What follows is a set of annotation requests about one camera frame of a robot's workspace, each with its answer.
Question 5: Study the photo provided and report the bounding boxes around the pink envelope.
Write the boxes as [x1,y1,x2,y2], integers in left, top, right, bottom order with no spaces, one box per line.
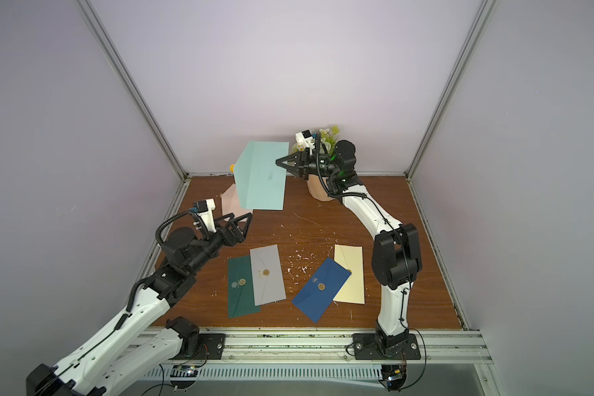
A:
[220,184,252,217]

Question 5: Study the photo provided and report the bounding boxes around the mint green envelope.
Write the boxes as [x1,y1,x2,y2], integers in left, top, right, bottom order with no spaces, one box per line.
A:
[234,141,289,211]

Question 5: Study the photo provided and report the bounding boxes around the grey envelope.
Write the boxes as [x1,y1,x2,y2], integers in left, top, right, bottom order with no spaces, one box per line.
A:
[250,245,286,306]

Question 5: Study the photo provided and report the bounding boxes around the dark green envelope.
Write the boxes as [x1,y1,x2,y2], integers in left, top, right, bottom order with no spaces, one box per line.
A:
[227,256,261,318]

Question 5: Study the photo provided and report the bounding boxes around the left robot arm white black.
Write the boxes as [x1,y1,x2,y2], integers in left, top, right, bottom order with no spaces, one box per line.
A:
[26,209,253,395]

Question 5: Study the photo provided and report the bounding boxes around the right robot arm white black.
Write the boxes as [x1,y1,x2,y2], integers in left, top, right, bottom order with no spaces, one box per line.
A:
[276,136,422,358]

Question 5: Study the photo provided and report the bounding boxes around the cream yellow envelope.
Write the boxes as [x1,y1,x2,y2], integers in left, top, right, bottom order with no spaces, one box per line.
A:
[333,244,365,305]

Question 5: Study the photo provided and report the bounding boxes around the navy blue envelope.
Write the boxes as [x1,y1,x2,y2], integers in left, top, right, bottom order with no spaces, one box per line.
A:
[292,258,351,323]

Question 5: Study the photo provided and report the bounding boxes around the artificial green flower plant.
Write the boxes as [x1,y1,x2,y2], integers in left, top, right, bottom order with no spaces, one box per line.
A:
[291,125,339,153]

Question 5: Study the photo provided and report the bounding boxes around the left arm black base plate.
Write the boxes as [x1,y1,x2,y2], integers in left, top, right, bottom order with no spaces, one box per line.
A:
[175,333,226,361]

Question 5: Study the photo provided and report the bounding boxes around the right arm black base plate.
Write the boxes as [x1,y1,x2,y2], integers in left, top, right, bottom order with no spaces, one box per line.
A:
[350,331,422,361]

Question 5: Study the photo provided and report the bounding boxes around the aluminium rail frame front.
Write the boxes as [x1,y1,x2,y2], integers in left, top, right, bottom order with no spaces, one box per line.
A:
[86,326,493,366]

